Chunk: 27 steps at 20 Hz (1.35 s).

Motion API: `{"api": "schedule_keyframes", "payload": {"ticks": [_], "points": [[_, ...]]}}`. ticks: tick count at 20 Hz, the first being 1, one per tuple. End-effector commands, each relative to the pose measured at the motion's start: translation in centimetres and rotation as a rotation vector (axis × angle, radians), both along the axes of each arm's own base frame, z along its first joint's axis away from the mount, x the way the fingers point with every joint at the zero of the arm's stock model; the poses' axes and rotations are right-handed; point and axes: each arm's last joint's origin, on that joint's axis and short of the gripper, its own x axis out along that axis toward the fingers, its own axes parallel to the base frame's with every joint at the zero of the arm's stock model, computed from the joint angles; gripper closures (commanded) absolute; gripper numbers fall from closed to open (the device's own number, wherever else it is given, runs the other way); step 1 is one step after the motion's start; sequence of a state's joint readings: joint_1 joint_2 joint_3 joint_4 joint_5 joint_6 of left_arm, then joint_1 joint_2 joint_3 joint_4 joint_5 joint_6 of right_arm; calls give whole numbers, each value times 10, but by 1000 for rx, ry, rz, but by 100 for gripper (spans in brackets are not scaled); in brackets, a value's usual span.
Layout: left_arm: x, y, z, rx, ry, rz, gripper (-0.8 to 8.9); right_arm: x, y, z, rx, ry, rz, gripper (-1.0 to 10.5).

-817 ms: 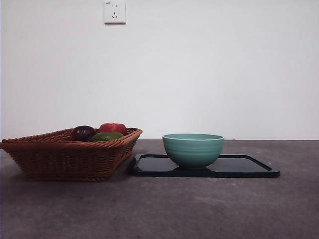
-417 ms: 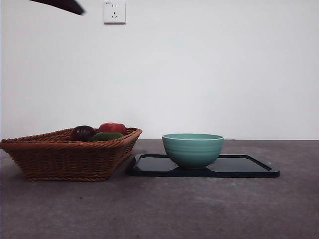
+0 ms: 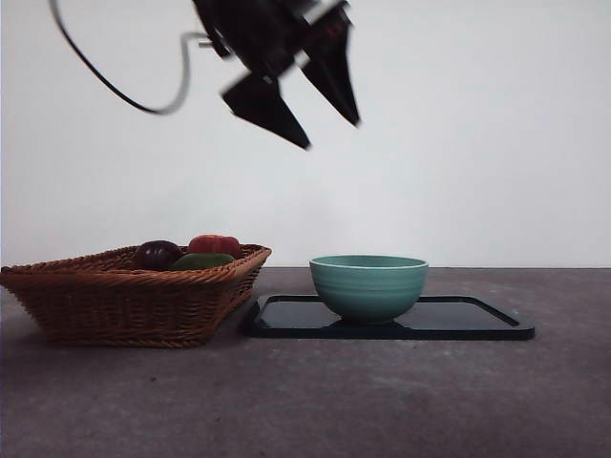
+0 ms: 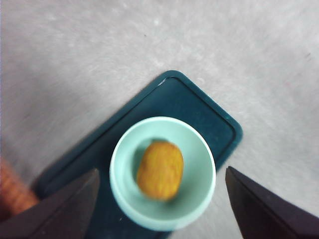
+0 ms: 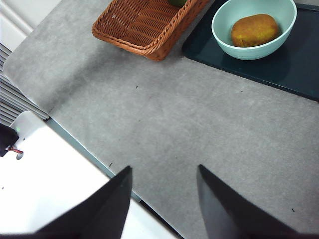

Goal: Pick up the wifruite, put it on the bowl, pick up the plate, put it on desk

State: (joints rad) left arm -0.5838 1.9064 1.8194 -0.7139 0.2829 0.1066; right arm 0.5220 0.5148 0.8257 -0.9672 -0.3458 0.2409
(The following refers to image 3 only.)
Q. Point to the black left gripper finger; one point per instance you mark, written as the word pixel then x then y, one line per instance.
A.
pixel 336 78
pixel 267 107

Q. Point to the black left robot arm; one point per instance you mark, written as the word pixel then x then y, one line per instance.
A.
pixel 248 28

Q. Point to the dark purple plum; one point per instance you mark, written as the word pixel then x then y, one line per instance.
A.
pixel 157 254

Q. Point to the brown wicker basket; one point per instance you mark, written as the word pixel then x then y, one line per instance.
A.
pixel 119 305

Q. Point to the dark rectangular tray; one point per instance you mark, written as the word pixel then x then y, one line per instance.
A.
pixel 453 324

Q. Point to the teal ceramic bowl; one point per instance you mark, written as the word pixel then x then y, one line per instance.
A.
pixel 367 291

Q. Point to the green avocado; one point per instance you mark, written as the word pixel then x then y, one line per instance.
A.
pixel 203 261

